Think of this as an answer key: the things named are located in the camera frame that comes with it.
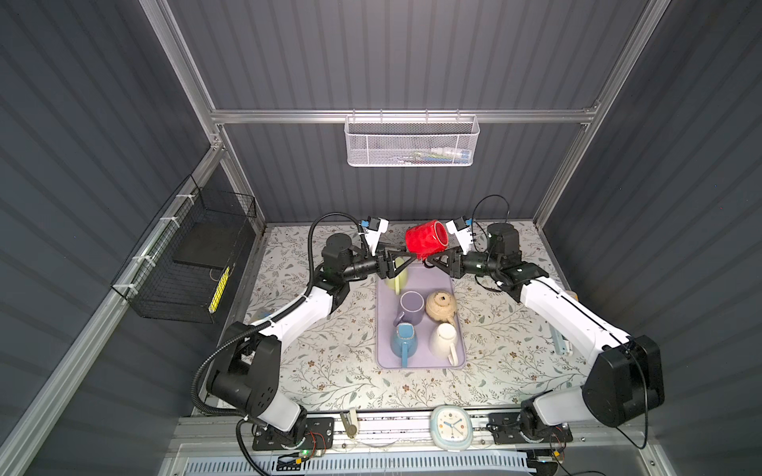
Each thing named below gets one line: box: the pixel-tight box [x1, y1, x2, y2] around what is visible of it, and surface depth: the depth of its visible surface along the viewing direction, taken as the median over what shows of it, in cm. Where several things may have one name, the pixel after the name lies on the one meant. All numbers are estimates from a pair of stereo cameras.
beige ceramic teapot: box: [424, 290, 457, 327], surface depth 90 cm
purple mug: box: [392, 289, 426, 328], surface depth 91 cm
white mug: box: [428, 322, 459, 366], surface depth 82 cm
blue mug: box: [389, 322, 418, 368], surface depth 82 cm
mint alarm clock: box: [430, 404, 474, 452], surface depth 74 cm
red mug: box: [404, 219, 450, 261], surface depth 75 cm
